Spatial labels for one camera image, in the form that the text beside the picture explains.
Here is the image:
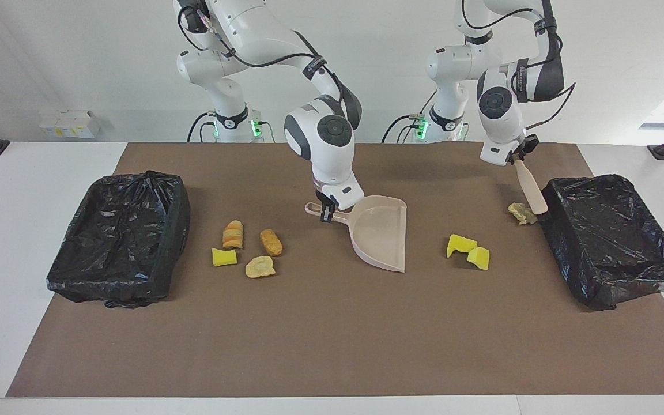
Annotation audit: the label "yellow sponge with green back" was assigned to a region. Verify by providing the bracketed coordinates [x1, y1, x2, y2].
[466, 246, 491, 271]
[446, 233, 478, 259]

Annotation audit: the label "brown table mat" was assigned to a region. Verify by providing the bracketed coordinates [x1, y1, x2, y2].
[6, 142, 664, 398]

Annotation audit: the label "white wall socket boxes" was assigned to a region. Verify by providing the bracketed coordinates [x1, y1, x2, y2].
[39, 110, 101, 139]

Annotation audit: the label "striped toy bread roll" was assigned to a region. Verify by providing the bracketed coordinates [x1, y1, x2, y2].
[222, 220, 244, 250]

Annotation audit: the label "brown oval toy bread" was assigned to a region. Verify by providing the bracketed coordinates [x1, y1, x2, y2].
[260, 229, 283, 256]

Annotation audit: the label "bin with black liner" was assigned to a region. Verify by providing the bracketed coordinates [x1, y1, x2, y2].
[533, 174, 664, 311]
[47, 171, 191, 308]

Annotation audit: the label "toy bread chunk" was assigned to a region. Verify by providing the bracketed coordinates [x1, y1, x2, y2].
[508, 202, 538, 225]

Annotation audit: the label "beige plastic dustpan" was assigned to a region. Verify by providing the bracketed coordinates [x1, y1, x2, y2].
[305, 195, 408, 273]

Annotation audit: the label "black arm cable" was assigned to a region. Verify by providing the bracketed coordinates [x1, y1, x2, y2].
[178, 5, 361, 125]
[462, 0, 576, 130]

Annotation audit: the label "pale flat toy cracker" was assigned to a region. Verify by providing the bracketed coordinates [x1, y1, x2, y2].
[245, 256, 276, 279]

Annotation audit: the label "beige hand brush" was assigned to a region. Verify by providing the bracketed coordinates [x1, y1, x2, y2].
[514, 159, 549, 216]

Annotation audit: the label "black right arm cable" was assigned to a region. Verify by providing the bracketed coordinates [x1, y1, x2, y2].
[178, 5, 361, 125]

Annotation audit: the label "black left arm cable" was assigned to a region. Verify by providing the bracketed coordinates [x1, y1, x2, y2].
[462, 0, 576, 130]

